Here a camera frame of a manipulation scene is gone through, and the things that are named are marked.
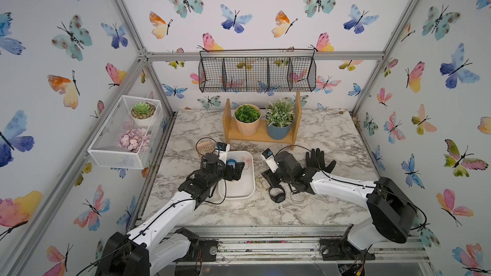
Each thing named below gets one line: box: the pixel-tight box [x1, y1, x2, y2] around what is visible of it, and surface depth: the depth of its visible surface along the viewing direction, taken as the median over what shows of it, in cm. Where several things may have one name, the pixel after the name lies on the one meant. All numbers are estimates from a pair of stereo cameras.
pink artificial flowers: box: [116, 128, 152, 153], surface depth 64 cm
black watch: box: [268, 185, 286, 204], surface depth 86 cm
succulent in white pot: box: [129, 101, 156, 128], surface depth 73 cm
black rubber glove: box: [304, 148, 337, 174], surface depth 101 cm
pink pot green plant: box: [233, 103, 262, 137], surface depth 96 cm
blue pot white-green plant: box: [265, 97, 295, 140], surface depth 90 cm
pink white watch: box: [241, 156, 252, 170], surface depth 101 cm
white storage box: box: [218, 150, 256, 200], surface depth 93 cm
